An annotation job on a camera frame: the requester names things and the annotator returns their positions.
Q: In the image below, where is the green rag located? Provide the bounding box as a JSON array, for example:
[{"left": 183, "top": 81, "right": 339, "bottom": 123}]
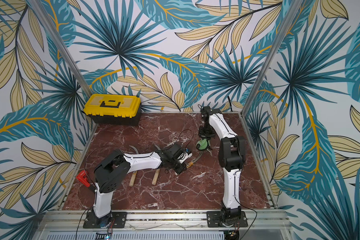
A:
[{"left": 196, "top": 139, "right": 210, "bottom": 151}]

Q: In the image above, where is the sickle labelled handle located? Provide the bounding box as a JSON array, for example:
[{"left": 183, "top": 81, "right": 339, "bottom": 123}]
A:
[{"left": 186, "top": 152, "right": 204, "bottom": 169}]

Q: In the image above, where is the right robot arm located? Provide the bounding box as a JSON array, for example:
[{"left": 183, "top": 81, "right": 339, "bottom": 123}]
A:
[{"left": 197, "top": 106, "right": 246, "bottom": 219}]

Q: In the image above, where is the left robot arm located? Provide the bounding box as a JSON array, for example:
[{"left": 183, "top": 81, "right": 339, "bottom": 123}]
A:
[{"left": 93, "top": 144, "right": 193, "bottom": 219}]

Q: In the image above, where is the yellow black toolbox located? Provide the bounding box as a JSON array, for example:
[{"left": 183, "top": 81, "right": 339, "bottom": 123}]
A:
[{"left": 83, "top": 94, "right": 142, "bottom": 126}]

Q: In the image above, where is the red clamp tool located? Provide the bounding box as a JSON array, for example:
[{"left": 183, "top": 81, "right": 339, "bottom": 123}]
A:
[{"left": 76, "top": 170, "right": 96, "bottom": 193}]

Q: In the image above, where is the left sickle wooden handle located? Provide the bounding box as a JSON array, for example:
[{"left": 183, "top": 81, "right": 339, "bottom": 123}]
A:
[{"left": 128, "top": 145, "right": 140, "bottom": 187}]

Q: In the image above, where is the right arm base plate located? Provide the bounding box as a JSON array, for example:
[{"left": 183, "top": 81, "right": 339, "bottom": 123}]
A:
[{"left": 206, "top": 211, "right": 249, "bottom": 228}]

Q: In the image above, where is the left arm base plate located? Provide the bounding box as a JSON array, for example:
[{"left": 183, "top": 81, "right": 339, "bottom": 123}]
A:
[{"left": 83, "top": 211, "right": 127, "bottom": 229}]

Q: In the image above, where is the aluminium front rail frame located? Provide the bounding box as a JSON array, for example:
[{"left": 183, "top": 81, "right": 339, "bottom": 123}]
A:
[{"left": 33, "top": 209, "right": 297, "bottom": 240}]

